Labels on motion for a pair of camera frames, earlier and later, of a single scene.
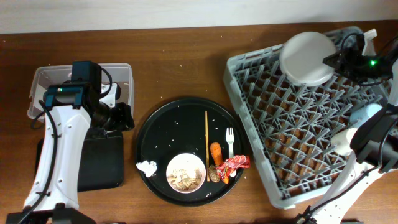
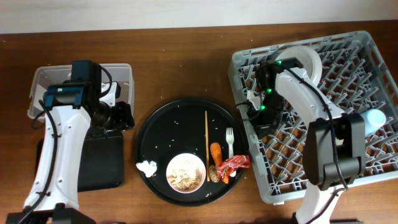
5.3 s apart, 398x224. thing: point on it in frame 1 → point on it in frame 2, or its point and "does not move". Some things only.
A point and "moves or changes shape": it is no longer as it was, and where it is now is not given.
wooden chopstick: (207, 147) does not move
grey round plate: (301, 56) moves or changes shape
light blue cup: (360, 116) moves or changes shape
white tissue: (148, 168) does not move
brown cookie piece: (214, 176) does not move
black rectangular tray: (101, 163) does not move
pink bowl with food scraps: (186, 173) does not move
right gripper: (354, 54) → (262, 129)
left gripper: (125, 120) does not move
